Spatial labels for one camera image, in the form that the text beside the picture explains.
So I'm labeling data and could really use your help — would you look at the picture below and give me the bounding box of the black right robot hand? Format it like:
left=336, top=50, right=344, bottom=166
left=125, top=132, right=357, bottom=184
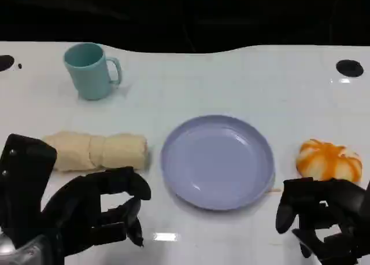
left=275, top=177, right=370, bottom=265

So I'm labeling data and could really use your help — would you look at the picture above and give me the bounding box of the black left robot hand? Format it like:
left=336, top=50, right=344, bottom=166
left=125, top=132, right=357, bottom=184
left=39, top=166, right=152, bottom=265

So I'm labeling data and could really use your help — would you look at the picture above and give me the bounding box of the black round table grommet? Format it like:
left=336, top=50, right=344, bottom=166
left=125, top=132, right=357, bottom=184
left=336, top=59, right=364, bottom=78
left=0, top=55, right=15, bottom=72

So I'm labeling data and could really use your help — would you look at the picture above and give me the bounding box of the lilac plate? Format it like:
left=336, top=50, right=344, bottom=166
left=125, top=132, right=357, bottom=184
left=160, top=114, right=275, bottom=211

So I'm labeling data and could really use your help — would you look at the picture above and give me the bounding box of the pale green mug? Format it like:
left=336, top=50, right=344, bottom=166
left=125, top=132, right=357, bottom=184
left=63, top=42, right=123, bottom=101

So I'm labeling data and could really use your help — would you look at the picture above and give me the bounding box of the orange and white bread roll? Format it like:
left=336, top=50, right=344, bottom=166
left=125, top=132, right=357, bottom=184
left=295, top=138, right=363, bottom=182

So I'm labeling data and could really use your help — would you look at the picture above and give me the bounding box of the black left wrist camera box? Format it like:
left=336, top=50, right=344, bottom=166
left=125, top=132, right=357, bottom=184
left=0, top=133, right=58, bottom=230

